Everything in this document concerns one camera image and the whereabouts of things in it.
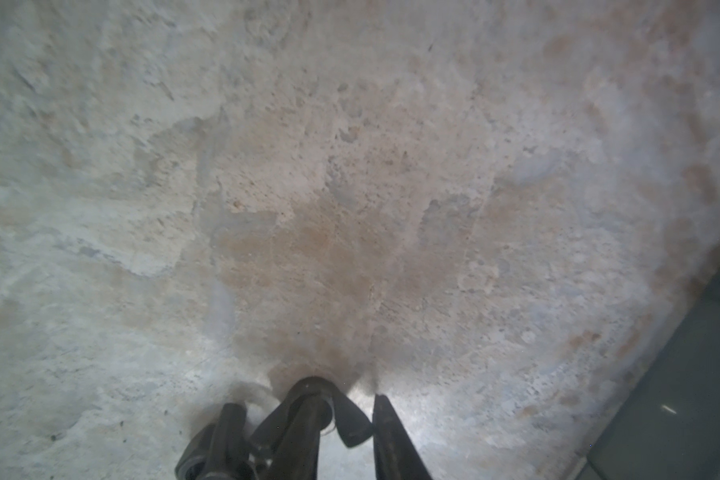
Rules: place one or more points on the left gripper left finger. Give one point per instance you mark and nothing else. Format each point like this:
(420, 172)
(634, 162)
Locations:
(296, 456)

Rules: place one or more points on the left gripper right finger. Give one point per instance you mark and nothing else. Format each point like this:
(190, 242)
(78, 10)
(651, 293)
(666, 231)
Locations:
(395, 456)

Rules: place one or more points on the black wing nut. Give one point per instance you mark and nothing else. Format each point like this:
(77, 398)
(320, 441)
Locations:
(221, 450)
(351, 423)

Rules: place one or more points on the clear compartment organizer box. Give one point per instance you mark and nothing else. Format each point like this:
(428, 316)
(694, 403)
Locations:
(669, 426)

